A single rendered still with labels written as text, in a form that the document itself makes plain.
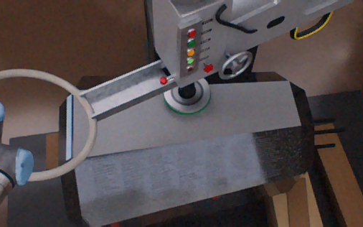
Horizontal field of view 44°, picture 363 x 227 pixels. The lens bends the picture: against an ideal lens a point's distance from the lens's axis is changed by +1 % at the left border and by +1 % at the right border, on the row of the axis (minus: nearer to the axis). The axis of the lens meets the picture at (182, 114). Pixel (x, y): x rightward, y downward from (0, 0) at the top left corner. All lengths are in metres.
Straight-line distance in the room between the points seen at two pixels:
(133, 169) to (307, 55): 1.85
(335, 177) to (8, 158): 2.08
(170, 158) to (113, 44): 1.56
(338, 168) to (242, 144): 1.00
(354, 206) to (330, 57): 1.16
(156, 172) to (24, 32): 1.92
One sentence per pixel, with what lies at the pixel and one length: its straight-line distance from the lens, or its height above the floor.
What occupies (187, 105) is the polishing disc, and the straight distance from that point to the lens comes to 1.98.
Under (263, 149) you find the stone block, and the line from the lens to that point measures 2.06.
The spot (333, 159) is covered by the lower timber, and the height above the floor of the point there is 0.12.
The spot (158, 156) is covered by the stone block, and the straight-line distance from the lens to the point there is 1.97.
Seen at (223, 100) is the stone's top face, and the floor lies 0.86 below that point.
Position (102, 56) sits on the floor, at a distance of 3.31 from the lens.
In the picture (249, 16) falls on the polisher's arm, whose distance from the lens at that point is 1.65.
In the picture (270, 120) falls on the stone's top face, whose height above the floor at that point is 0.86.
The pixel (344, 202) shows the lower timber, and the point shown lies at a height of 0.12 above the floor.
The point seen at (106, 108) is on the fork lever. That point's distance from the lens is 1.77.
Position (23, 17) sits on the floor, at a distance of 3.68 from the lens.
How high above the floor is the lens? 2.64
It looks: 61 degrees down
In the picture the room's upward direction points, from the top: 2 degrees clockwise
